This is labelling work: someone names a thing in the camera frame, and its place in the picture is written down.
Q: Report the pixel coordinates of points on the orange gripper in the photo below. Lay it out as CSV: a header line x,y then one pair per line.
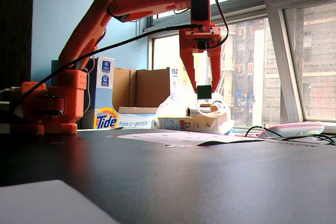
x,y
188,41

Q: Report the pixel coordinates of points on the green cube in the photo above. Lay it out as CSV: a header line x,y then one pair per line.
x,y
204,92

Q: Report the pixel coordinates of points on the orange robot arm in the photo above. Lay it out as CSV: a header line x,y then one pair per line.
x,y
86,30

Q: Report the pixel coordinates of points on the numbered grid paper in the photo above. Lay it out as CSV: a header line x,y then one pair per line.
x,y
178,137

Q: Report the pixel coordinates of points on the clear plastic bag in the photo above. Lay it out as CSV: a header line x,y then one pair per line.
x,y
223,119

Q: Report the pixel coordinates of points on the printed food carton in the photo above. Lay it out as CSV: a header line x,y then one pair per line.
x,y
183,124

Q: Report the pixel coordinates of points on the pink white flat device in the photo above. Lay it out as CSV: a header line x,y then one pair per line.
x,y
291,128

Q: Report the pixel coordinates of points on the Tide detergent cardboard box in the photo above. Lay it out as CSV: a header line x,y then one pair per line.
x,y
107,121

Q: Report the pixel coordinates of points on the white flat sheet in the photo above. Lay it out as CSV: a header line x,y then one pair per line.
x,y
39,203

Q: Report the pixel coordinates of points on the grey window frame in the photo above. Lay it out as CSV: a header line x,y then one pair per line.
x,y
249,11

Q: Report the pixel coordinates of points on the leaning window screen frame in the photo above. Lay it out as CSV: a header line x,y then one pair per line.
x,y
278,51

